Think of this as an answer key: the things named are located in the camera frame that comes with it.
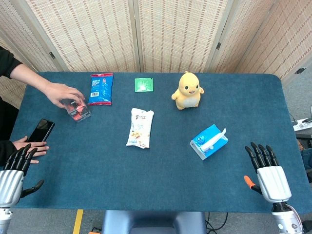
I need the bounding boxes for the clear plastic box red contents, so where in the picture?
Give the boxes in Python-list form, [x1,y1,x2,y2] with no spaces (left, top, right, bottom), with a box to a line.
[60,98,92,123]

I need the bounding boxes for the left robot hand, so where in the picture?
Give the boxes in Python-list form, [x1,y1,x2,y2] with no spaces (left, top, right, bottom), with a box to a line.
[0,143,45,208]

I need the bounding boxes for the blue snack bag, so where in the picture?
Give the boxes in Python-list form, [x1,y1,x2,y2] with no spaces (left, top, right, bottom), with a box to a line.
[87,73,114,107]

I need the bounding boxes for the black floor cable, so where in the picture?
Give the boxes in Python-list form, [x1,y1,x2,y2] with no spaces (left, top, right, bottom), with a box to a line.
[204,211,229,234]

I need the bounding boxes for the blue tissue pack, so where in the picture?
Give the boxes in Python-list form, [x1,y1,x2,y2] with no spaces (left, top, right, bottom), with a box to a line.
[189,124,229,161]

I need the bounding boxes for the white tissue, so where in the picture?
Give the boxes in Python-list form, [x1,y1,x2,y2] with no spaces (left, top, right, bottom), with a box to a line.
[201,127,227,150]

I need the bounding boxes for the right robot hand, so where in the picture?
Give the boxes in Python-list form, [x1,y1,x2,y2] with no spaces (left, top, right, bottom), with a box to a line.
[244,142,293,203]

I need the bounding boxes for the white snack bag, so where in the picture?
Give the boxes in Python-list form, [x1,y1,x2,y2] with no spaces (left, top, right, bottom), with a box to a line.
[125,108,155,149]

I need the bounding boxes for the person's right hand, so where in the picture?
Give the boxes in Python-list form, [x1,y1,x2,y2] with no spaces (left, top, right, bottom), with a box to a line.
[44,82,86,109]

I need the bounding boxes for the woven folding screen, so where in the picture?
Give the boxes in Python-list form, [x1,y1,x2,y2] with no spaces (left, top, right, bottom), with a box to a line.
[0,0,312,109]

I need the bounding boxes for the person's right forearm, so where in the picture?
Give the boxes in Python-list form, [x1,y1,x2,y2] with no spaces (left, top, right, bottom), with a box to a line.
[0,46,53,95]

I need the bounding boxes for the person's left sleeve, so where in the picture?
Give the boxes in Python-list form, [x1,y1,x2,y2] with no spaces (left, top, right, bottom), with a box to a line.
[0,139,18,167]

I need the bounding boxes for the white power strip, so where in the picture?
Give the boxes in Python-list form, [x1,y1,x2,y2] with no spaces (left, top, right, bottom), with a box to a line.
[292,117,312,132]

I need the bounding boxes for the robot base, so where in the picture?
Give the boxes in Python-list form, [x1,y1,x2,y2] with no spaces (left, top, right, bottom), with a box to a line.
[101,210,207,234]

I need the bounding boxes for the blue table mat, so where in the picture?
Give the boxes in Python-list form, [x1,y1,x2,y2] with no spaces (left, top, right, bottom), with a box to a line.
[6,71,307,215]

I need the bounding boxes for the yellow plush duck toy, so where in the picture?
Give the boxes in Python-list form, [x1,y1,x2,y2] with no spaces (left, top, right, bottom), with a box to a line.
[171,71,205,111]

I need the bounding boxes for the person's left hand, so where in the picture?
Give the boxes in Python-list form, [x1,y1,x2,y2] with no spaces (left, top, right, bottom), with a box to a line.
[12,136,50,164]

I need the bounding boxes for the black smartphone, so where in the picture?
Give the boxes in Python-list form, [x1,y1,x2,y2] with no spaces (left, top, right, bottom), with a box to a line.
[26,118,56,143]

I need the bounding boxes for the green square packet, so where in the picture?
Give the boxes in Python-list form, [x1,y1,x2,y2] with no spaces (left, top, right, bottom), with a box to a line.
[134,78,154,93]

